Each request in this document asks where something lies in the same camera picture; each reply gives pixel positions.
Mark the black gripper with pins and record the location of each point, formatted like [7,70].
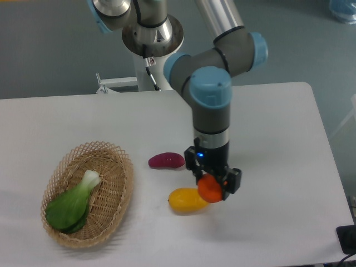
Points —
[215,162]

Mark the orange fruit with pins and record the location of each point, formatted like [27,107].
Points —
[209,189]

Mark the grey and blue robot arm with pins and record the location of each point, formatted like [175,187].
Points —
[204,80]

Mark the woven wicker basket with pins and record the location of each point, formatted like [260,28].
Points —
[109,200]

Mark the yellow mango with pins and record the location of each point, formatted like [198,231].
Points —
[186,200]

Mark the purple sweet potato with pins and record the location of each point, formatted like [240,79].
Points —
[167,160]

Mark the black device at table edge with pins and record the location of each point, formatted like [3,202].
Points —
[346,236]

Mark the green bok choy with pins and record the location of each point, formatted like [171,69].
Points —
[68,212]

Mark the blue bag in corner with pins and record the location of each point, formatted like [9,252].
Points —
[343,10]

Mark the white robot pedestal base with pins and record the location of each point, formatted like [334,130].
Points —
[150,48]

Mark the white frame at right edge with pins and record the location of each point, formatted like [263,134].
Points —
[342,125]

